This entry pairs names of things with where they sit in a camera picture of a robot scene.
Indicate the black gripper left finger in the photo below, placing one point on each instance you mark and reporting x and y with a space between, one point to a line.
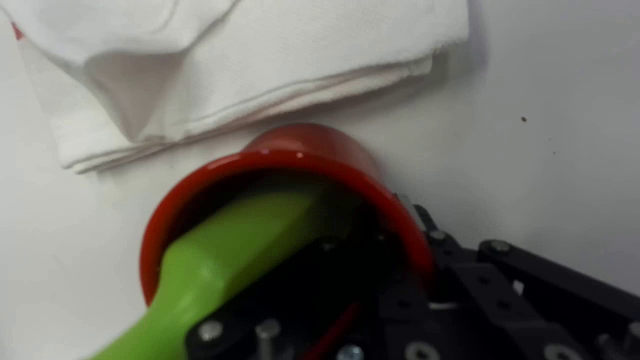
347 292

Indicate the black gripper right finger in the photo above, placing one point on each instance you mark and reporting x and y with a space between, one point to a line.
533 300

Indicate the green plastic utensil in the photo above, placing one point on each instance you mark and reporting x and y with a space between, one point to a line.
227 252

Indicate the red mug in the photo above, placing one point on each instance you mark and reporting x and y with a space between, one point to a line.
306 143

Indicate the white folded cloth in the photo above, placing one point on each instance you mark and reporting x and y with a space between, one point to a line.
266 61

